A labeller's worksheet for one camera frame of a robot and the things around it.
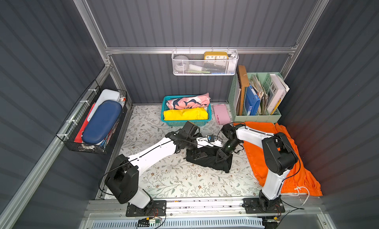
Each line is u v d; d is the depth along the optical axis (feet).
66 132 1.96
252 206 2.40
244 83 2.84
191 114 3.32
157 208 2.40
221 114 3.70
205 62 2.93
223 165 2.65
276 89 3.10
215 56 2.84
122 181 1.41
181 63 2.71
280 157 1.65
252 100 3.22
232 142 2.53
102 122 2.23
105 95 2.55
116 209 2.47
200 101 3.43
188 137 2.08
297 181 2.59
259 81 3.27
